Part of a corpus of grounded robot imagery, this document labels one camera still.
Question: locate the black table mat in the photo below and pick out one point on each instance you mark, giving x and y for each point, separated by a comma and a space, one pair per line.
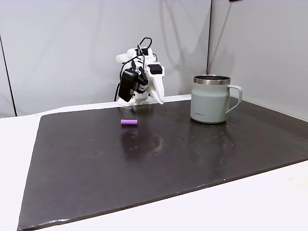
144, 163

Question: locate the pale green steel mug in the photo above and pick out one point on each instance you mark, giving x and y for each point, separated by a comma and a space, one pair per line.
209, 101

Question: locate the black oval camera box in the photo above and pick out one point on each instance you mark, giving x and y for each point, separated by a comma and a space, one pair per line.
127, 84

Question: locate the purple pen grip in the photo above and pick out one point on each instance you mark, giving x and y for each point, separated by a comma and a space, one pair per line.
129, 122

